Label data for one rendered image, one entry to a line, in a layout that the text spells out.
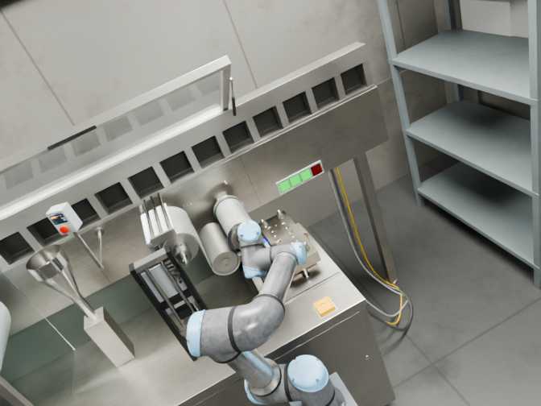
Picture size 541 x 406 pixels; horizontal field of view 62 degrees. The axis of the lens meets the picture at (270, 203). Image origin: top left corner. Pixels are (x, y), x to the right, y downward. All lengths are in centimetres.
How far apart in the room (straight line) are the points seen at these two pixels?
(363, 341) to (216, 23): 212
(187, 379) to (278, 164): 103
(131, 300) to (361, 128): 141
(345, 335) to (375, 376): 37
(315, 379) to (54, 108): 232
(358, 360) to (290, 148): 103
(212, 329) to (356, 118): 141
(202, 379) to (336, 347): 59
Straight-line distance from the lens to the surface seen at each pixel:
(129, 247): 218
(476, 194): 352
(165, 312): 185
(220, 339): 117
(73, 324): 241
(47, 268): 188
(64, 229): 175
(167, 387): 202
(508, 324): 295
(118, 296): 233
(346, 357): 216
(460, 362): 280
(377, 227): 285
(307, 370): 150
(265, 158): 212
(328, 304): 192
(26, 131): 319
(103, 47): 306
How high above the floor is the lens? 232
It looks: 32 degrees down
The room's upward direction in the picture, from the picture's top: 23 degrees counter-clockwise
